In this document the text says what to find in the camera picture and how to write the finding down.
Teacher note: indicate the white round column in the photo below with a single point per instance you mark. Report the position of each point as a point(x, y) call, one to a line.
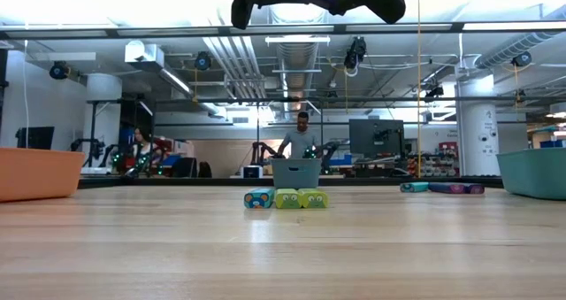
point(479, 132)
point(104, 114)

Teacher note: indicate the overhead frame light beam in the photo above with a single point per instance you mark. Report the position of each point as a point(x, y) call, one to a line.
point(66, 33)

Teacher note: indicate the dark desk monitor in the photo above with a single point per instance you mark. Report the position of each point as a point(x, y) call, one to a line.
point(376, 136)

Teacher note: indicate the large silver ceiling duct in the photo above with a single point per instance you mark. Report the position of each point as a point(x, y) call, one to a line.
point(297, 54)

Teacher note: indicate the shelf of small parts bins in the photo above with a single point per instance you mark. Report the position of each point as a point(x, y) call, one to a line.
point(435, 163)

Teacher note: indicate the black background robot arm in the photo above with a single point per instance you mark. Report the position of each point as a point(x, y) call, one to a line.
point(93, 147)
point(263, 150)

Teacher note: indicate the purple rectangular block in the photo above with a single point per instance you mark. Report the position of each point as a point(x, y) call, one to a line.
point(474, 189)
point(444, 188)

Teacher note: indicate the person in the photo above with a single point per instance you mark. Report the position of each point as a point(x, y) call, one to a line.
point(300, 140)
point(141, 143)

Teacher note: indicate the black shelf rack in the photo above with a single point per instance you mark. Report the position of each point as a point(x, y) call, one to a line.
point(141, 112)

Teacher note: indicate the teal plastic bin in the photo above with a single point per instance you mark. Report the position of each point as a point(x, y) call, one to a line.
point(535, 174)

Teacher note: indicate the teal mouse-face block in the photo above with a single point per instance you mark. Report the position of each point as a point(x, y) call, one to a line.
point(259, 199)

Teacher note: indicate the small white box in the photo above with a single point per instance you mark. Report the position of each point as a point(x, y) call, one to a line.
point(252, 171)

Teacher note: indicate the black aluminium table frame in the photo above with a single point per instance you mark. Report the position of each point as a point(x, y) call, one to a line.
point(212, 182)

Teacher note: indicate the white ceiling air unit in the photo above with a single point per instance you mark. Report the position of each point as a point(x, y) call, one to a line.
point(143, 52)

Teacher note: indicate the green frog-face block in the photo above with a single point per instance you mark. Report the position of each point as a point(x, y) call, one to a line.
point(288, 199)
point(313, 198)

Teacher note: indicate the blue black ceiling reel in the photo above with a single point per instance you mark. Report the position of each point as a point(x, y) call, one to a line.
point(203, 61)
point(59, 70)
point(522, 59)

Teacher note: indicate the teal rectangular block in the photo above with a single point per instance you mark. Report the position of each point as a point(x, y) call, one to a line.
point(414, 187)

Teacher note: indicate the black wall monitor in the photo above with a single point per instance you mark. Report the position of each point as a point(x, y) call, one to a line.
point(35, 138)

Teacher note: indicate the silver ribbed ventilation duct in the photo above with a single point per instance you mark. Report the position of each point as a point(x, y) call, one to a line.
point(508, 50)

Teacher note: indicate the orange plastic bin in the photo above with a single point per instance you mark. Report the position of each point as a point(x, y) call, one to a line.
point(40, 174)

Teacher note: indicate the grey plastic bin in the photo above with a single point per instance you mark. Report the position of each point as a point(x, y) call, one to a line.
point(296, 174)

